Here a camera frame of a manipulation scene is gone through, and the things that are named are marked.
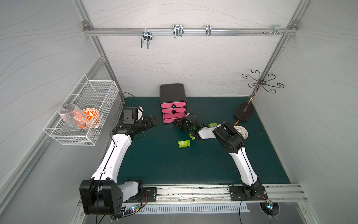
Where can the metal hook left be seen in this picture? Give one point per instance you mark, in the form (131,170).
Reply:
(147,37)

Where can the green table mat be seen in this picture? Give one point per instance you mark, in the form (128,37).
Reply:
(155,157)

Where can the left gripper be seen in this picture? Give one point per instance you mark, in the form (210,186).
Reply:
(149,122)

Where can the orange patterned bowl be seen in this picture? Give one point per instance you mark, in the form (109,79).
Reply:
(92,118)

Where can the metal hook small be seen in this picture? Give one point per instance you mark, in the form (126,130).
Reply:
(208,30)

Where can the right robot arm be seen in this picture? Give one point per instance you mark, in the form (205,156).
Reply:
(232,141)

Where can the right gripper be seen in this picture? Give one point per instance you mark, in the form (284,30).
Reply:
(182,124)

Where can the black pink drawer cabinet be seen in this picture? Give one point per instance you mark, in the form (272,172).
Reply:
(173,102)

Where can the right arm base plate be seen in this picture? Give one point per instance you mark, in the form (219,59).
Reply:
(240,193)

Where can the aluminium cross rail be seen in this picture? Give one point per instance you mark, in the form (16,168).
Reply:
(187,32)

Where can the metal hook middle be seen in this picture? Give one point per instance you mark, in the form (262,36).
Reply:
(178,31)

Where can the white patterned bowl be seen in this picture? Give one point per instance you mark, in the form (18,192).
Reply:
(243,131)

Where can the metal hook right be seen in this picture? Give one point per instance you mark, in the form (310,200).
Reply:
(276,31)

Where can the black mug tree stand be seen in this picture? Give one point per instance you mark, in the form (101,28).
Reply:
(245,110)

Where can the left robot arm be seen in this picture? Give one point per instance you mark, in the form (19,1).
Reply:
(101,195)

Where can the white wire basket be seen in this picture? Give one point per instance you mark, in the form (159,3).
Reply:
(99,94)

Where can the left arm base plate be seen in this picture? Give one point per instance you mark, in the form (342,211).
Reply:
(146,194)

